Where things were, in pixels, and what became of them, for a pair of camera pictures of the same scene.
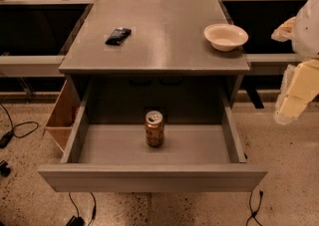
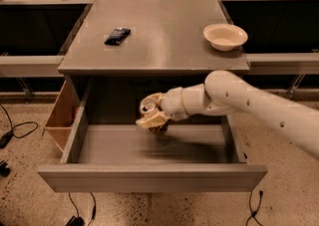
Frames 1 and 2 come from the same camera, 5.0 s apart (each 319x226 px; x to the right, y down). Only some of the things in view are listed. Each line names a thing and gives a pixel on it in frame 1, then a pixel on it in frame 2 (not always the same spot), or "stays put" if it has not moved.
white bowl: [225, 37] stays put
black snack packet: [118, 36] stays put
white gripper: [308, 34] -> [171, 103]
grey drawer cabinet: [164, 65] stays put
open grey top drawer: [115, 158] stays put
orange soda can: [155, 128] -> [148, 108]
